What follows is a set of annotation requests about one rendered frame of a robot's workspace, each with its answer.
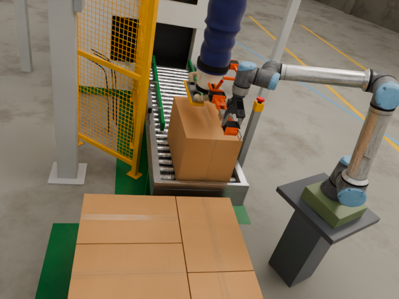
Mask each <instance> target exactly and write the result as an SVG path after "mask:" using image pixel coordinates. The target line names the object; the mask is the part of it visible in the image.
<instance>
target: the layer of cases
mask: <svg viewBox="0 0 399 299"><path fill-rule="evenodd" d="M68 299H264V298H263V296H262V292H261V289H260V287H259V283H258V280H257V277H256V274H255V272H254V269H253V266H252V263H251V260H250V257H249V254H248V251H247V248H246V245H245V242H244V239H243V236H242V233H241V230H240V227H239V224H238V221H237V218H236V215H235V212H234V209H233V206H232V203H231V200H230V198H212V197H190V196H176V197H175V196H148V195H105V194H84V198H83V205H82V210H81V217H80V224H79V229H78V235H77V243H76V247H75V255H74V261H73V266H72V273H71V280H70V285H69V292H68Z"/></svg>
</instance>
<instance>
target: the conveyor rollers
mask: <svg viewBox="0 0 399 299"><path fill-rule="evenodd" d="M156 67H157V74H158V78H159V86H160V93H161V100H162V105H163V111H164V119H165V127H164V131H161V129H160V121H159V111H158V109H153V113H154V123H155V129H156V140H157V145H158V146H157V150H158V156H159V158H160V159H159V165H160V166H173V163H172V160H161V159H172V158H171V154H170V153H165V152H170V149H169V144H168V141H167V131H168V127H169V120H170V114H171V110H172V103H173V96H185V97H187V93H186V90H185V86H184V83H183V81H184V80H188V74H189V73H190V72H189V70H187V69H177V68H168V67H163V66H156ZM150 81H154V75H153V67H152V65H151V70H150ZM150 85H151V96H152V102H153V106H154V107H157V98H156V89H155V84H154V83H152V82H151V83H150ZM164 146H167V147H164ZM160 173H169V174H161V175H160V178H161V180H176V176H175V175H172V174H175V171H174V168H173V167H160ZM235 182H236V179H235V177H231V179H230V182H229V183H235Z"/></svg>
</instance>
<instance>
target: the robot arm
mask: <svg viewBox="0 0 399 299"><path fill-rule="evenodd" d="M279 80H285V81H296V82H307V83H314V84H325V85H336V86H342V87H353V88H361V90H362V91H364V92H369V93H372V94H373V96H372V99H371V101H370V104H369V105H370V106H369V109H368V112H367V114H366V117H365V120H364V122H363V126H362V128H361V131H360V134H359V137H358V139H357V142H356V146H355V148H354V151H353V154H352V156H349V155H345V156H343V157H342V158H341V159H340V160H339V162H338V164H337V165H336V167H335V169H334V170H333V172H332V173H331V175H330V177H329V178H327V179H326V180H324V181H323V182H322V183H321V185H320V189H321V192H322V193H323V194H324V195H325V196H326V197H327V198H328V199H330V200H332V201H334V202H338V203H342V204H343V205H345V206H348V207H355V206H356V207H358V206H361V205H363V204H364V203H365V202H366V200H367V194H366V189H367V187H368V184H369V182H370V179H369V177H368V174H369V171H370V169H371V167H372V164H373V161H374V159H375V157H376V154H377V152H378V149H379V146H380V144H381V142H382V139H383V137H384V135H385V132H386V129H387V127H388V124H389V122H390V120H391V117H392V114H393V112H394V111H395V109H396V107H397V106H399V83H398V82H397V80H396V79H395V77H394V76H392V75H390V74H388V73H386V72H382V71H379V70H375V69H367V70H366V71H364V72H363V71H351V70H343V69H331V68H319V67H312V66H300V65H288V64H283V63H277V62H276V61H266V63H265V64H263V66H262V68H257V65H256V64H255V63H252V62H249V61H243V62H240V63H239V66H238V68H237V72H236V76H235V80H234V83H233V85H232V92H233V93H232V94H233V97H232V98H228V101H227V104H226V107H227V109H226V111H225V113H224V114H223V115H222V118H223V120H222V123H221V125H222V126H224V125H225V123H226V122H227V120H228V119H229V118H230V113H231V114H236V118H238V124H239V126H241V124H242V121H243V119H244V118H245V109H244V104H243V98H245V96H247V95H248V92H249V89H250V86H251V84H252V85H256V86H259V87H262V88H266V89H269V90H275V88H276V86H277V83H278V81H279Z"/></svg>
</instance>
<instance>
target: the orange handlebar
mask: <svg viewBox="0 0 399 299"><path fill-rule="evenodd" d="M233 69H234V70H235V72H237V67H236V66H234V67H233ZM223 79H225V80H231V81H234V80H235V77H226V76H224V78H223ZM208 87H209V89H210V90H211V89H213V88H212V86H211V83H210V82H209V83H208ZM214 101H215V106H216V109H218V111H219V110H220V109H225V110H226V109H227V107H226V102H224V100H223V99H220V101H218V99H217V98H215V99H214ZM227 133H229V134H231V135H235V134H237V131H227Z"/></svg>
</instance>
